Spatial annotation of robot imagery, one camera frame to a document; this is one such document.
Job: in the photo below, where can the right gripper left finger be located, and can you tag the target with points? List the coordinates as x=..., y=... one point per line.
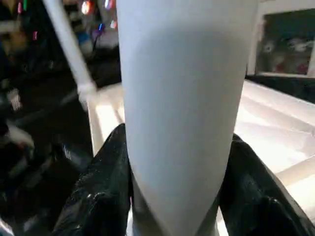
x=98, y=196

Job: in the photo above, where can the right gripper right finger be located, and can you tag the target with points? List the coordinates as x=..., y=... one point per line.
x=261, y=201

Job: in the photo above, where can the white plastic table leg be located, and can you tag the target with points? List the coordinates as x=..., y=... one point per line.
x=69, y=44
x=187, y=98

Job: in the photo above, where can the white plastic table top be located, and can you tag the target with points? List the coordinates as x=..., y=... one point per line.
x=280, y=128

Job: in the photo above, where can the black work mat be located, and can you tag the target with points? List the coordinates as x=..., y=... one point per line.
x=39, y=147

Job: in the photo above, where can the white glass-door cabinet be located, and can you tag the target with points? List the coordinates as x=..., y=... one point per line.
x=285, y=39

